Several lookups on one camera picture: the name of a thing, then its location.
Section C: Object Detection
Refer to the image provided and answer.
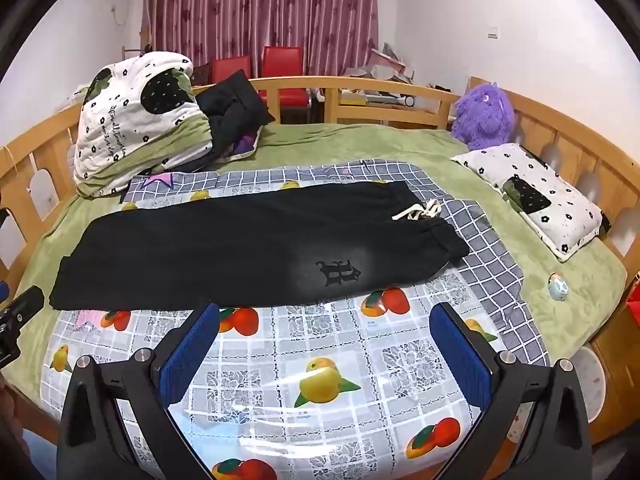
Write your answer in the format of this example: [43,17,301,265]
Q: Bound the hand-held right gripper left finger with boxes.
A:
[59,302,221,480]

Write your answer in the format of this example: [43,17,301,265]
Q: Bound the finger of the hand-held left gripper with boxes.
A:
[7,285,46,314]

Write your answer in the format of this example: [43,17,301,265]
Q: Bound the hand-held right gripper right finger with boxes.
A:
[429,302,594,480]

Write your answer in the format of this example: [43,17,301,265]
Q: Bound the black pants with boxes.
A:
[48,180,471,311]

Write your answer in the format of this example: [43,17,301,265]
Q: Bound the grey checkered sheet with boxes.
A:
[122,160,551,367]

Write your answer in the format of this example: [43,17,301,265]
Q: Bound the small blue egg toy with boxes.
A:
[547,272,571,302]

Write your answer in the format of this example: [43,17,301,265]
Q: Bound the white round stool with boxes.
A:
[570,347,609,424]

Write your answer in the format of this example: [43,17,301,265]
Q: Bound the fruit-print plastic tablecloth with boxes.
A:
[40,160,501,480]

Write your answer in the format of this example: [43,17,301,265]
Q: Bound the white floral pillow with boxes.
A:
[450,142,606,262]

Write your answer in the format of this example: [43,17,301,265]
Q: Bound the folded white floral quilt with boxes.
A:
[72,52,213,198]

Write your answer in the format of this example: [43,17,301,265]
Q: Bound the purple cloth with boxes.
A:
[230,127,264,159]

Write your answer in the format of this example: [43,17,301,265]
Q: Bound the green fleece blanket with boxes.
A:
[0,122,628,393]

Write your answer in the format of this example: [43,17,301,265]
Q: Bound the purple plush toy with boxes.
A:
[451,82,516,152]

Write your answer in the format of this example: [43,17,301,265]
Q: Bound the black clothing pile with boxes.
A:
[192,69,276,171]

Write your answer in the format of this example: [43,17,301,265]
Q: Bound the red chair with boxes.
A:
[211,56,253,84]
[261,46,307,109]

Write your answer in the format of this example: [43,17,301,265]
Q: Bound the pile of cardboard and papers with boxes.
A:
[344,42,417,84]

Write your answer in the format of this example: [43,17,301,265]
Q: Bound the maroon striped curtain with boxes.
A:
[140,0,379,79]

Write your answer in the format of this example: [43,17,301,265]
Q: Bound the wooden bed frame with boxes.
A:
[0,76,640,443]

